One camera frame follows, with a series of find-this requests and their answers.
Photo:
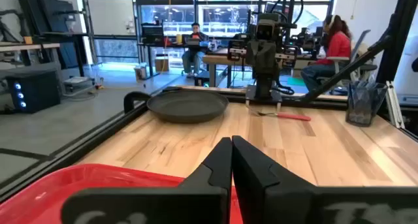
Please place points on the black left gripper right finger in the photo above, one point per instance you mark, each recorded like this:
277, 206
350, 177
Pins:
281, 201

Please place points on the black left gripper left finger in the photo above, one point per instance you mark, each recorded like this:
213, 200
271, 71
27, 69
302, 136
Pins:
202, 198

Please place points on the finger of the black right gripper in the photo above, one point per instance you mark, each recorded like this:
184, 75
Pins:
254, 59
270, 59

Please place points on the black round plate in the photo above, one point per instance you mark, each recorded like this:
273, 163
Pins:
187, 106

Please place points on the translucent patterned drinking cup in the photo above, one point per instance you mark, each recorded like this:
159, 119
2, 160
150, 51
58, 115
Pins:
364, 103

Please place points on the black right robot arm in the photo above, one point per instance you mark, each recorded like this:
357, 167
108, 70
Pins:
264, 88

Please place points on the red plastic tray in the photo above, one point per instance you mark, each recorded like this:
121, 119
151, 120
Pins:
49, 198

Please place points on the wooden top desk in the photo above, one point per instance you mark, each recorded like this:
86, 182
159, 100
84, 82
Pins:
222, 59

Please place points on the person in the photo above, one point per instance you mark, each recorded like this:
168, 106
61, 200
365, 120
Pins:
196, 54
338, 46

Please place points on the office chair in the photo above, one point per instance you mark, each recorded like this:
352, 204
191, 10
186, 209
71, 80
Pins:
357, 59

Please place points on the cardboard box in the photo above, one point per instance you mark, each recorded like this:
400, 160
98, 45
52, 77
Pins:
162, 64

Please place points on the black desk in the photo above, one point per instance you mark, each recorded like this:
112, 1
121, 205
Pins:
153, 45

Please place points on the black laptop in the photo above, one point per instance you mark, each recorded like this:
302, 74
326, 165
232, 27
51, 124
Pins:
152, 33

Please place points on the silver aluminium profile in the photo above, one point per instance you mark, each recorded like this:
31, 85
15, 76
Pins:
393, 103

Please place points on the whiteboard on stand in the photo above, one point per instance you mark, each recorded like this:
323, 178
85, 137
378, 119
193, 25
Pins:
111, 16

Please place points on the black computer tower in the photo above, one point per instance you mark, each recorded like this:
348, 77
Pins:
36, 91

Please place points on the dark foam panels stack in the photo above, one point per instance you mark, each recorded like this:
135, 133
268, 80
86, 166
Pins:
55, 18

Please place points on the wooden top workbench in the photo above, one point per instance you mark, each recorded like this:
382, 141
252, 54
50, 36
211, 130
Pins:
29, 47

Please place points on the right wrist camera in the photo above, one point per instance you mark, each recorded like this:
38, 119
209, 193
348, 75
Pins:
265, 30

